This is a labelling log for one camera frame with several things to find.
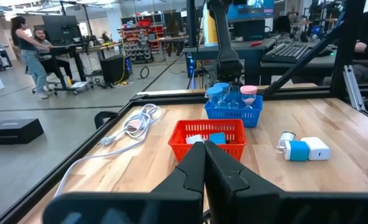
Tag black hourglass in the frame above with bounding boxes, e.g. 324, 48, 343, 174
229, 81, 243, 109

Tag teal box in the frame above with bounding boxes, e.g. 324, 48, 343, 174
209, 132, 227, 146

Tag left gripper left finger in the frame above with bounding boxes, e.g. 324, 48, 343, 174
151, 141, 206, 196

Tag black case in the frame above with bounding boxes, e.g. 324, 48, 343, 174
100, 54, 130, 85

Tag pale lilac box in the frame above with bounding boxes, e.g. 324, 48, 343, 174
186, 134, 205, 145

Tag red plastic basket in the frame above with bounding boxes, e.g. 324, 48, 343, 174
167, 119, 248, 163

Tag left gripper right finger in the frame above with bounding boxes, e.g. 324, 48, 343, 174
204, 141, 285, 224

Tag pinkish white coiled cable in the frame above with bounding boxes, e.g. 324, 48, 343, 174
54, 103, 164, 200

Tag black floor box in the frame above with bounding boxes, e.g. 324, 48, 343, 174
0, 118, 44, 146

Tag blue screen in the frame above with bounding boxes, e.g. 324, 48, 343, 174
227, 0, 275, 21

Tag black standing desk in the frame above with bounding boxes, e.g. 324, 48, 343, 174
48, 42, 124, 96

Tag blue plastic basket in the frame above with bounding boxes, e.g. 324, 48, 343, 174
204, 93, 264, 128

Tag black monitor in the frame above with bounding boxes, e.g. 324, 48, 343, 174
42, 14, 80, 45

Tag grey side desk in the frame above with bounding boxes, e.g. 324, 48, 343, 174
182, 34, 339, 86

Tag black keyboard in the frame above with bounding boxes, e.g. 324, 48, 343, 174
261, 42, 312, 63

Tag black aluminium table frame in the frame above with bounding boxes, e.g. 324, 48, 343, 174
0, 0, 368, 224

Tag red crates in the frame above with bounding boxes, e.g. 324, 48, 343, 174
120, 18, 166, 63

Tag blue hourglass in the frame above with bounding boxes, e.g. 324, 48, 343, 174
206, 86, 224, 109
214, 82, 230, 101

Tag white rounded box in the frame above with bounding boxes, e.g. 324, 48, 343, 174
300, 136, 331, 161

